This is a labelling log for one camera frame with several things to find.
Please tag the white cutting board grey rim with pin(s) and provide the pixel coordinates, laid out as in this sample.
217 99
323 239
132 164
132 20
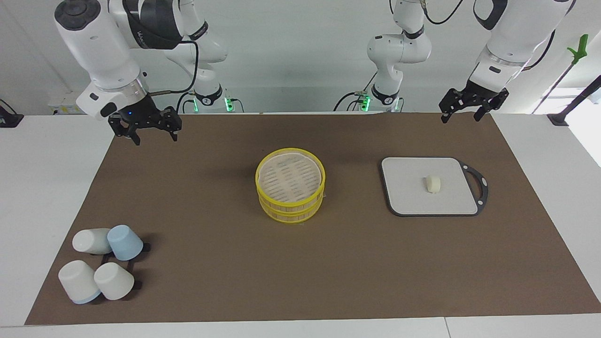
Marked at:
413 192

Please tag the white steamed bun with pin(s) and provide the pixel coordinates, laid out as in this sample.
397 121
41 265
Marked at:
433 184

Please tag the thin black rod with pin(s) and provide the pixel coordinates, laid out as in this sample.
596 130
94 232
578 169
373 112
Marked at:
554 87

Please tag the brown table mat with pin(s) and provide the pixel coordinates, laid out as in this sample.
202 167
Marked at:
328 263

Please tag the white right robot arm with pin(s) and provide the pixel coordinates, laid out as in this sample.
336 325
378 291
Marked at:
98 47

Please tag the green clamp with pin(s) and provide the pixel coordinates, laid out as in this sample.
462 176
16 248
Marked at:
580 49

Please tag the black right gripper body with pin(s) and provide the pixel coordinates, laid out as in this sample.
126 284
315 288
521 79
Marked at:
141 117

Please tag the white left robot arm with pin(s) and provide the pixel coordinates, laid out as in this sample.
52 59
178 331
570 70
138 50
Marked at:
512 42

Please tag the black desk object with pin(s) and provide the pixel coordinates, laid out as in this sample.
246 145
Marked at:
8 117

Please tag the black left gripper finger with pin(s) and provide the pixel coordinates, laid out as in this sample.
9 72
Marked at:
480 114
444 117

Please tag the yellow white box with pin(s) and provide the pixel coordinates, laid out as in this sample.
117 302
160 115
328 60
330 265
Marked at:
63 109

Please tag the black stand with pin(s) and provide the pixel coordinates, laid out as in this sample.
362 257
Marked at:
580 98

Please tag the yellow rimmed bamboo steamer basket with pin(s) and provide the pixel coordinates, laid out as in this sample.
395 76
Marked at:
291 216

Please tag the white cup with blue rim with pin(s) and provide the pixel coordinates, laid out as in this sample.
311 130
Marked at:
89 240
76 280

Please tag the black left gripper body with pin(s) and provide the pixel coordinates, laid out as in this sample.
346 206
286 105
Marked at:
474 96

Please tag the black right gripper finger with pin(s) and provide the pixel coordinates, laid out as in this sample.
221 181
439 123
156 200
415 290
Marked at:
135 137
173 134

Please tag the light blue cup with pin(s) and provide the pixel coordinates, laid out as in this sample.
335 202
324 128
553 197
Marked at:
125 242

